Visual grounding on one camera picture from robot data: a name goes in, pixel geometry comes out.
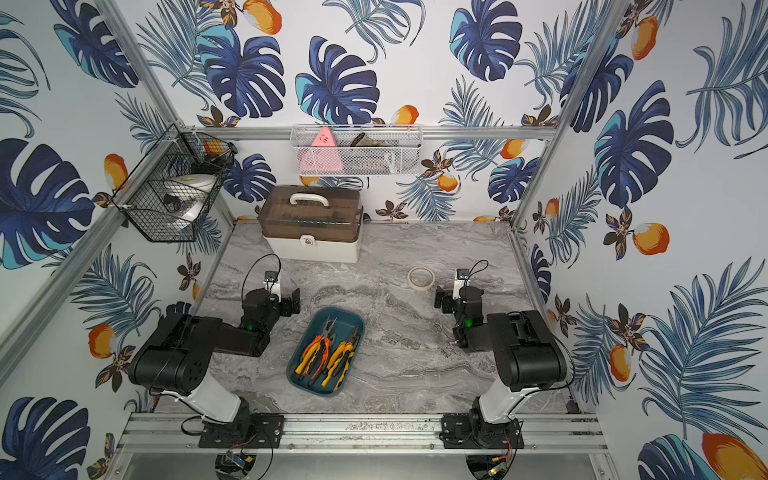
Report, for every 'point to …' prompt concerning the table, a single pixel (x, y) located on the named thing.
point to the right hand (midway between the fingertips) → (456, 286)
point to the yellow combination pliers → (341, 359)
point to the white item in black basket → (185, 194)
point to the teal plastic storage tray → (306, 338)
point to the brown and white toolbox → (311, 223)
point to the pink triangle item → (323, 156)
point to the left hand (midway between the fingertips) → (282, 285)
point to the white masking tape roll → (421, 278)
